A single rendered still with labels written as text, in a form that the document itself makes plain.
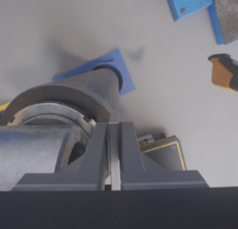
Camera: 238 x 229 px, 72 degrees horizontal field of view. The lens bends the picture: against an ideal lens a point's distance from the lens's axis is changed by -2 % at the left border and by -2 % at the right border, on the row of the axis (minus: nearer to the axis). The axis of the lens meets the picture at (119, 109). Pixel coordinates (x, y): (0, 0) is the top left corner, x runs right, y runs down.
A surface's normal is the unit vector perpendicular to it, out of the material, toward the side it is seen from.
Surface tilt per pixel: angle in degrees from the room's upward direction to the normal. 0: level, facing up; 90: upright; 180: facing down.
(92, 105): 0
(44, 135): 82
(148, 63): 0
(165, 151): 0
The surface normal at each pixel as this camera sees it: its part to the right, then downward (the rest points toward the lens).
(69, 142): 1.00, -0.02
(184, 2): 0.00, 0.26
